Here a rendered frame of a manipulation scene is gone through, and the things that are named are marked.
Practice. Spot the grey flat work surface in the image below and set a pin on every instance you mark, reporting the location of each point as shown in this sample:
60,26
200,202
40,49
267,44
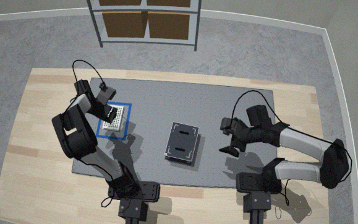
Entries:
157,104

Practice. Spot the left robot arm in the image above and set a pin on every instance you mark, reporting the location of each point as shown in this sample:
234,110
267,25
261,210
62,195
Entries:
84,139

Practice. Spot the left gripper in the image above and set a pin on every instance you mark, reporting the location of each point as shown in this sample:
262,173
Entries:
104,109

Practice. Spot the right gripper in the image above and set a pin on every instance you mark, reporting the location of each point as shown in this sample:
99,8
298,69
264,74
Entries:
241,136

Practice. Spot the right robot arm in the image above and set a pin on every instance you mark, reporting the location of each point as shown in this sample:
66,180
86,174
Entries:
329,171

